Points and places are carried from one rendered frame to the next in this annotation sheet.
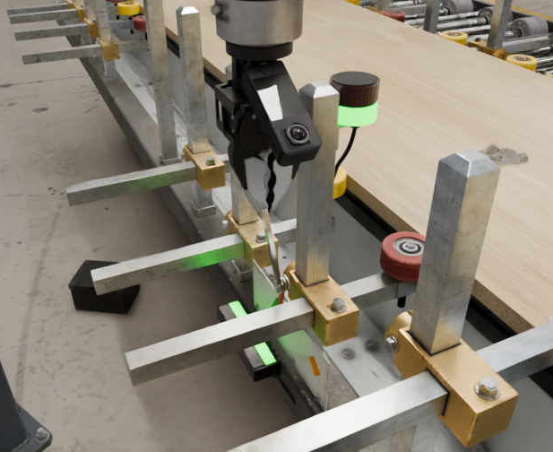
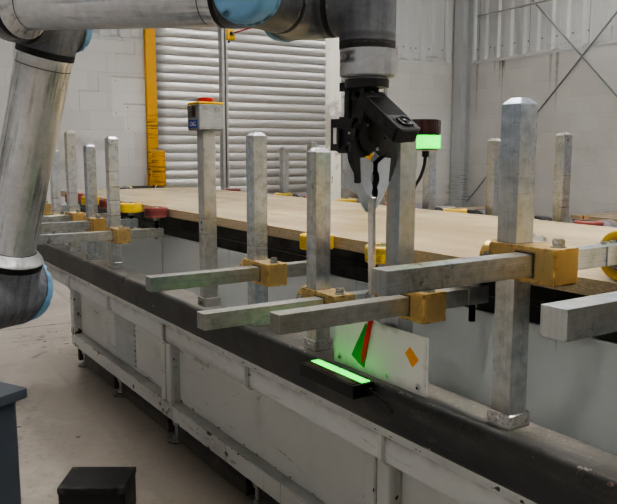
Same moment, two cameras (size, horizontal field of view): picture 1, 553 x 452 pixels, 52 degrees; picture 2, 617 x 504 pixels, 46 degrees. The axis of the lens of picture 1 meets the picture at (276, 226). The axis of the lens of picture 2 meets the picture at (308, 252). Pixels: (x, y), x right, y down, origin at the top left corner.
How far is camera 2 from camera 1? 0.70 m
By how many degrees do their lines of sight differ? 26
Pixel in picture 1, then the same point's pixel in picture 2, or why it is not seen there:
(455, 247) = (520, 153)
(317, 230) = (405, 233)
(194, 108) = (257, 217)
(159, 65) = (208, 204)
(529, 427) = (597, 383)
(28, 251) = not seen: outside the picture
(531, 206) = not seen: hidden behind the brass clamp
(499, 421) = (570, 269)
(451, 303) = (523, 200)
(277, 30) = (384, 65)
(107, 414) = not seen: outside the picture
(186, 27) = (256, 146)
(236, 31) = (359, 66)
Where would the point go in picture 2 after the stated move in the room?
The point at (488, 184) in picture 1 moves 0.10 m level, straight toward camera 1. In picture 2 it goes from (532, 112) to (535, 107)
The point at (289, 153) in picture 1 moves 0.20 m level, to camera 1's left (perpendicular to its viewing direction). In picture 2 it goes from (402, 129) to (268, 128)
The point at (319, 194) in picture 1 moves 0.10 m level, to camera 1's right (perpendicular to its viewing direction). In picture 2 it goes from (406, 201) to (463, 200)
